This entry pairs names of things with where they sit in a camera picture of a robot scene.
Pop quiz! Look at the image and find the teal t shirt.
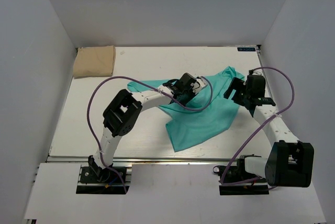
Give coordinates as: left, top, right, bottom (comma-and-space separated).
127, 65, 248, 153

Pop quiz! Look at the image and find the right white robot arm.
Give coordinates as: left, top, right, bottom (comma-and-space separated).
221, 74, 314, 187

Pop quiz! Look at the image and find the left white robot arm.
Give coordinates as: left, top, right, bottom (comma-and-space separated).
88, 73, 208, 182

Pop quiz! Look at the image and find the blue table label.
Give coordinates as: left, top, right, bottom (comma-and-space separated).
237, 47, 256, 52

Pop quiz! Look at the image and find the folded beige t shirt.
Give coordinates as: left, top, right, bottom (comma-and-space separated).
73, 46, 116, 79

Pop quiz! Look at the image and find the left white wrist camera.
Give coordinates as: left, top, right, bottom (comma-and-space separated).
192, 76, 208, 95

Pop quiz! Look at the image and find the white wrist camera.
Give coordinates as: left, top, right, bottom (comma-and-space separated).
248, 69, 262, 75
192, 76, 208, 95

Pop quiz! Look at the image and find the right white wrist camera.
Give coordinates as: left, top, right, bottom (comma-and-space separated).
248, 69, 262, 75

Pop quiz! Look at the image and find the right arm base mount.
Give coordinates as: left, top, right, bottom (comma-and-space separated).
213, 155, 269, 196

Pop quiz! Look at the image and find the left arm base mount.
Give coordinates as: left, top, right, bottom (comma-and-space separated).
76, 166, 126, 195

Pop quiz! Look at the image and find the aluminium table front rail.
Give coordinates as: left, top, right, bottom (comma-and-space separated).
47, 156, 230, 164

